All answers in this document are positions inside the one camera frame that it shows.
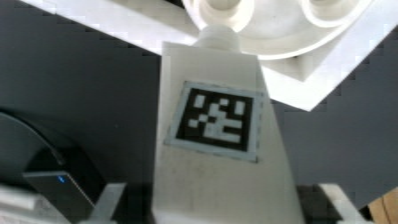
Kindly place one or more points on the white round stool seat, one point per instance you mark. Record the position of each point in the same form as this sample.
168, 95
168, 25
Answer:
284, 27

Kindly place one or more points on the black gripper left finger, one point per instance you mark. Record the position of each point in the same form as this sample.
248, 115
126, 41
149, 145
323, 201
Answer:
104, 207

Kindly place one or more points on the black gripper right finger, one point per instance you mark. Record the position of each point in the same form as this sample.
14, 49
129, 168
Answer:
350, 217

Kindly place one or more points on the white U-shaped fence frame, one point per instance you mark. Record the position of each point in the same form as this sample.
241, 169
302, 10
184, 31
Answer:
147, 22

